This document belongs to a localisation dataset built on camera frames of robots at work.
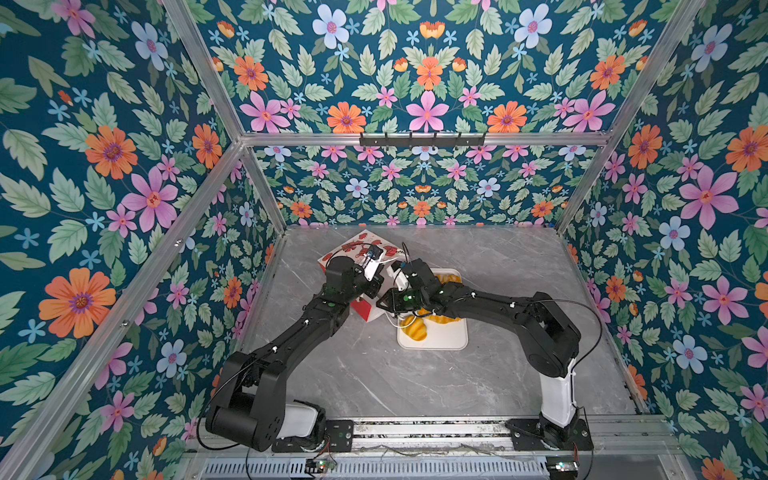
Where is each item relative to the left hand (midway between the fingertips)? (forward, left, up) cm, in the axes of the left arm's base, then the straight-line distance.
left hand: (384, 257), depth 83 cm
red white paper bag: (-10, +5, -11) cm, 16 cm away
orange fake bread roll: (-10, -17, -21) cm, 29 cm away
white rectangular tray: (-15, -19, -22) cm, 33 cm away
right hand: (-8, +3, -11) cm, 13 cm away
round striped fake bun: (-14, -9, -18) cm, 25 cm away
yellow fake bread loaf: (+3, -20, -17) cm, 27 cm away
